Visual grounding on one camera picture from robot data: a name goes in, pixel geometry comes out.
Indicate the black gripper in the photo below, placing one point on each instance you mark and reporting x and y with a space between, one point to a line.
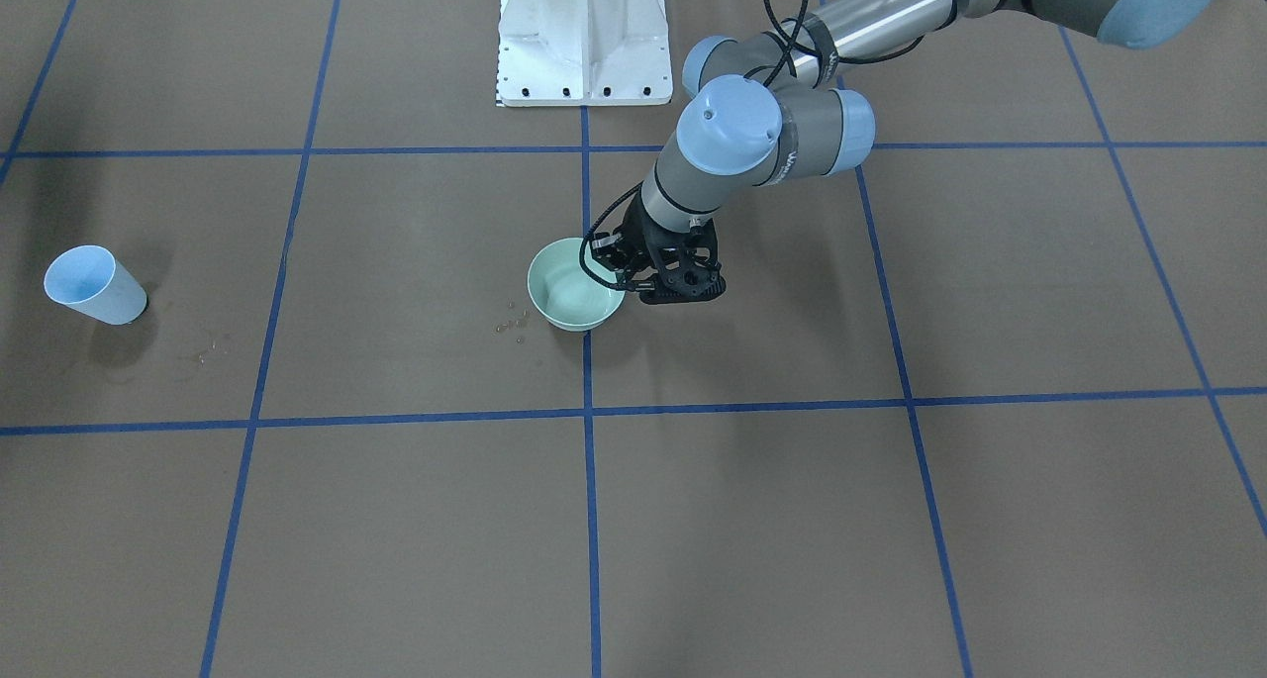
634 237

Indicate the light green ceramic bowl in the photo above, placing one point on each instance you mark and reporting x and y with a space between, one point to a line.
560 287

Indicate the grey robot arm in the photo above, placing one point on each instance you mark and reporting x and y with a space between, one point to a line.
764 111

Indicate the light blue plastic cup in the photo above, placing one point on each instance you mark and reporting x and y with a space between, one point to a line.
91 280

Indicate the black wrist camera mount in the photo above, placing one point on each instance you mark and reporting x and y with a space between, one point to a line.
699 278

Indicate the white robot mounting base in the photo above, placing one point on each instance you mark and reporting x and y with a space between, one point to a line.
583 53

